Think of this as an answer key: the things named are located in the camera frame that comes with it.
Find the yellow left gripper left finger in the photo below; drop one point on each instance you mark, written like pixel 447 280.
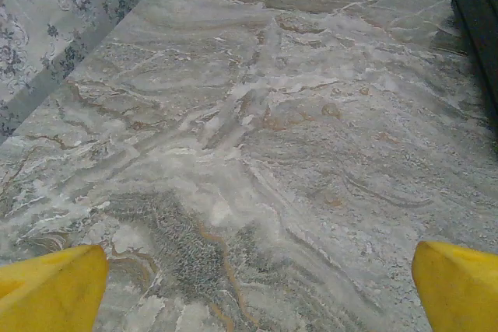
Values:
pixel 50 293

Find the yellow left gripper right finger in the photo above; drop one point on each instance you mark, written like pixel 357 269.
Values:
pixel 459 293

